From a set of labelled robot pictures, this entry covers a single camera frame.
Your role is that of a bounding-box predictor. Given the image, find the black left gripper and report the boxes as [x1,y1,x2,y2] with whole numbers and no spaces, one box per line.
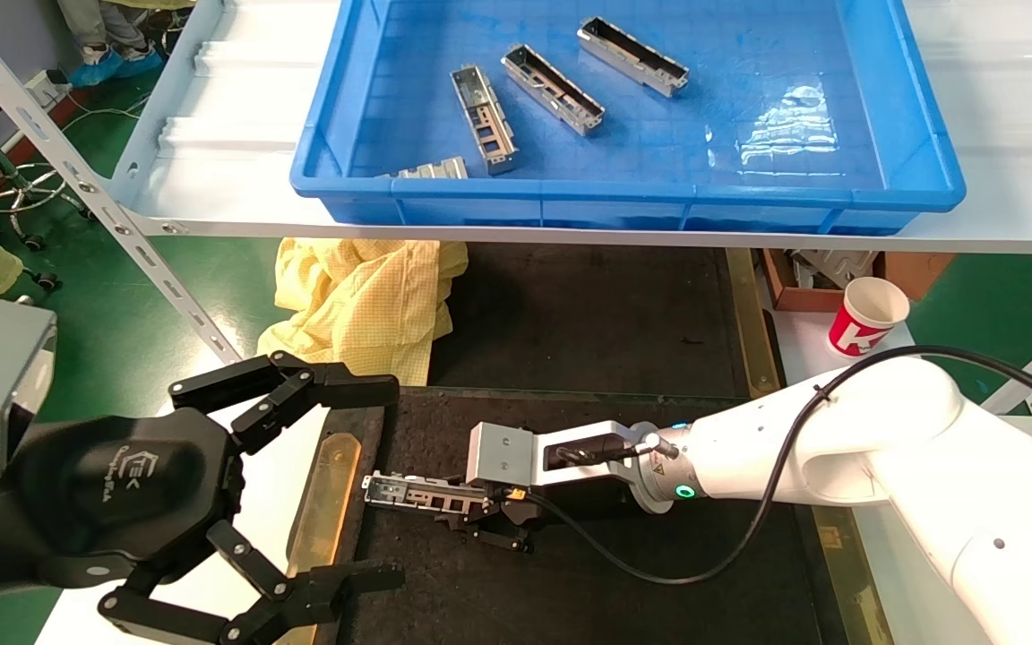
[5,351,407,645]

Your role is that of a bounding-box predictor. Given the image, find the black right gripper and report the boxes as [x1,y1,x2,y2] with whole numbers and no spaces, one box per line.
[431,486,653,554]

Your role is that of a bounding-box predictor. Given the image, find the silver metal channel part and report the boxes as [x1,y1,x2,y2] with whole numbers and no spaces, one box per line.
[362,472,497,519]
[501,44,606,137]
[577,16,691,98]
[386,157,469,180]
[450,63,519,176]

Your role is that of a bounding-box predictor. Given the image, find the amber translucent strip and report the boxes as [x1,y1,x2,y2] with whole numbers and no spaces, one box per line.
[286,433,362,645]

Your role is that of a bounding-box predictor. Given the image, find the yellow checked cloth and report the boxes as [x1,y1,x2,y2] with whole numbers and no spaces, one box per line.
[256,237,469,386]

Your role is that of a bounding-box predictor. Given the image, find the black mat with brass rim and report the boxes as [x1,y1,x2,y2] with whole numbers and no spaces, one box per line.
[426,240,895,645]

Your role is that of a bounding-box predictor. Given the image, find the white metal shelf board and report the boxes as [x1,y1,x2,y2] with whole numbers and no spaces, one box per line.
[109,0,1032,256]

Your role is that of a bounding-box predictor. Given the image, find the blue plastic tray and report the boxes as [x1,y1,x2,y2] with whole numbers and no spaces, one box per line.
[290,0,967,236]

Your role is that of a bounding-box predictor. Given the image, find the red and white paper cup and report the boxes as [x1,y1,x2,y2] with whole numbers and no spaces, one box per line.
[828,276,911,358]

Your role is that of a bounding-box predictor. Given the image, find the grey metal brackets pile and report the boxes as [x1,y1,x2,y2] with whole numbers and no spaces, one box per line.
[789,249,880,289]

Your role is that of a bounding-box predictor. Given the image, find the white power strip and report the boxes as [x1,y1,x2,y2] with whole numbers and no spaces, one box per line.
[23,70,71,113]

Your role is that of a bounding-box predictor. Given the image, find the brown cardboard box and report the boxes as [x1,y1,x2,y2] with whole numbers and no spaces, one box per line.
[760,249,958,313]

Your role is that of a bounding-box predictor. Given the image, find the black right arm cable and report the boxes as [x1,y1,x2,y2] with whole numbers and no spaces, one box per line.
[516,345,1032,585]

